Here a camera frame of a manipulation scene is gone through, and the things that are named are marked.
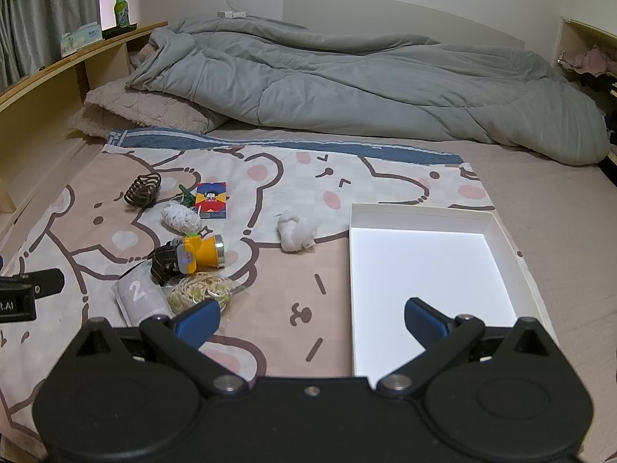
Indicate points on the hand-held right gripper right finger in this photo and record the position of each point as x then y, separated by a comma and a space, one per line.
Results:
426, 322

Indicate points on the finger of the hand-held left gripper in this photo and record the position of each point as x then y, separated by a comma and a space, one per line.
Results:
46, 283

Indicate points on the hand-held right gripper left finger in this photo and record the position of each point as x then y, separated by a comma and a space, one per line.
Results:
197, 322

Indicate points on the bag of rubber bands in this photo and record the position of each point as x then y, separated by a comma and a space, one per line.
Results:
202, 289

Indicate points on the white shallow cardboard box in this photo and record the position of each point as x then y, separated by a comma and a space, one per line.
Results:
424, 270

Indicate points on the white mesh scrubber ball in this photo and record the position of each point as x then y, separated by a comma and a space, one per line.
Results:
181, 218

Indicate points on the red and blue card box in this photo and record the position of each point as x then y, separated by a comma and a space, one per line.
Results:
212, 200

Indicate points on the green plastic clip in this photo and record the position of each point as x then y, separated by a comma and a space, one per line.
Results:
185, 196

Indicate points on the white knotted cloth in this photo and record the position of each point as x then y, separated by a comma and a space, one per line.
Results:
296, 234

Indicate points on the printed cartoon blanket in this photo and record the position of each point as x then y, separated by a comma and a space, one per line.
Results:
289, 193

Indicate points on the beige fluffy pillow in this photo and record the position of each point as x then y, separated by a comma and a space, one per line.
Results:
140, 111

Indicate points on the wooden bedside shelf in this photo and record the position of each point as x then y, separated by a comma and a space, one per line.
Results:
48, 87

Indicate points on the tissue box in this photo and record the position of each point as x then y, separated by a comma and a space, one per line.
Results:
82, 38

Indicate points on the grey duvet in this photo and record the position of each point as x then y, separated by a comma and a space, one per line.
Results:
337, 82

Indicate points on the black tray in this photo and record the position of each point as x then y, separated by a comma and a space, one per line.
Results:
115, 33

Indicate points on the grey curtain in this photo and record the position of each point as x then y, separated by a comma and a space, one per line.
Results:
38, 19

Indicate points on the green glass bottle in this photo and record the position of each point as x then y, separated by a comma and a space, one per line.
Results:
121, 9

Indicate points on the pink crumpled clothes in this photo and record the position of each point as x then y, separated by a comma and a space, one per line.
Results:
593, 60

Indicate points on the white power strip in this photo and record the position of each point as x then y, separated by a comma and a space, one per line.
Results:
231, 13

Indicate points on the cream open shelf unit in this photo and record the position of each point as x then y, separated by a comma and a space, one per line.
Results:
571, 38

